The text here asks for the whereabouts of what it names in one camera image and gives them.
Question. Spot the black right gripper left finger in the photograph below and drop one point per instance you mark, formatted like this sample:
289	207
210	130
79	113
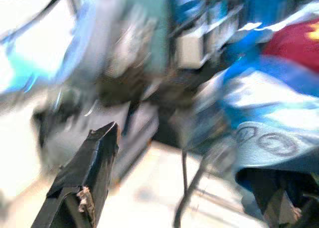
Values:
84	178

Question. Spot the black garment with lettered waistband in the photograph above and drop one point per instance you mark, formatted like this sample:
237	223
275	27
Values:
271	143

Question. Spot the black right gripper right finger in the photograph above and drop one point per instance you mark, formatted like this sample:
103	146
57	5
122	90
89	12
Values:
281	210

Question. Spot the red cloth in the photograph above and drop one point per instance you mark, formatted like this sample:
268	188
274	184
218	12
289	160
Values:
294	46

